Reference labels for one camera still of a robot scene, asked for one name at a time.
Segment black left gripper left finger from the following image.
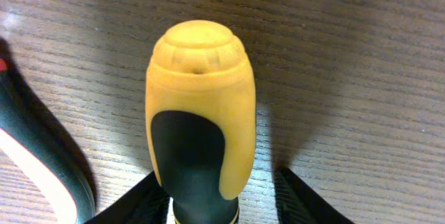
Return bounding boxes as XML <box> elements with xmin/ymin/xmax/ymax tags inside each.
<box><xmin>86</xmin><ymin>172</ymin><xmax>170</xmax><ymax>224</ymax></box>

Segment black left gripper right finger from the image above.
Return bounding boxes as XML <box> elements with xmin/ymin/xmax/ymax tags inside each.
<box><xmin>274</xmin><ymin>167</ymin><xmax>353</xmax><ymax>224</ymax></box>

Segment yellow black stubby screwdriver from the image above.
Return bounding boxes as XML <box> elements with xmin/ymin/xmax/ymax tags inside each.
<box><xmin>145</xmin><ymin>20</ymin><xmax>256</xmax><ymax>223</ymax></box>

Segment orange handled pliers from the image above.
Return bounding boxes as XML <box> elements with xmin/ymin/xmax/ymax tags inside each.
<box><xmin>1</xmin><ymin>59</ymin><xmax>95</xmax><ymax>223</ymax></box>

